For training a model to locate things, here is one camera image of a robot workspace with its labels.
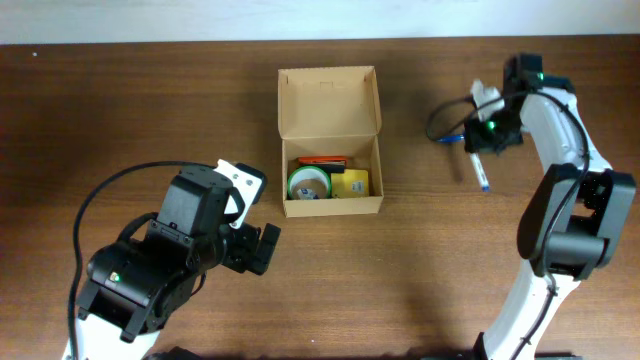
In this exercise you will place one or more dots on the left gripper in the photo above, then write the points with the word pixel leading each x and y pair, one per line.
pixel 252 248

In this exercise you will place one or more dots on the brown cardboard box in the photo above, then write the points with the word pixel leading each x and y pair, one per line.
pixel 331 111

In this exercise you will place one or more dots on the blue ballpoint pen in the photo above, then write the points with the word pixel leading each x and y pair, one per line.
pixel 449 139

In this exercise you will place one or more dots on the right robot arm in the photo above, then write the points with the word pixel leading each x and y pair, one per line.
pixel 573 222

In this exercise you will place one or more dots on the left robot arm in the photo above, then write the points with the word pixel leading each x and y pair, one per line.
pixel 122 299

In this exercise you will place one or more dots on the blue white marker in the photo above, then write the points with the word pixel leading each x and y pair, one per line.
pixel 480 172

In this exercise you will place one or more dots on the yellow sticky note pad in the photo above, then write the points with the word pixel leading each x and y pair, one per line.
pixel 352 183

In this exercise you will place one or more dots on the small white blue box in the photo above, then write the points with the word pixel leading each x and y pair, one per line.
pixel 305 193

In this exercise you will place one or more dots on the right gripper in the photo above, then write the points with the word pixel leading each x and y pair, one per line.
pixel 482 145

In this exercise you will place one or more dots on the green tape roll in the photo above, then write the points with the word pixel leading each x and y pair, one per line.
pixel 310 177

